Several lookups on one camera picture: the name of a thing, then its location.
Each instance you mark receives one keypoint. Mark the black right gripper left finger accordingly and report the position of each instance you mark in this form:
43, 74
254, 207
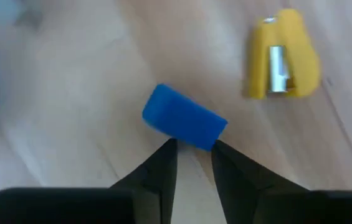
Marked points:
132, 202

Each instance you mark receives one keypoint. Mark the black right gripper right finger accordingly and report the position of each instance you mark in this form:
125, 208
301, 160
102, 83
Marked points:
266, 202

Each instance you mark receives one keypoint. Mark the yellow mini stapler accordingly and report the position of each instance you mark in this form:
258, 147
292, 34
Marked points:
258, 62

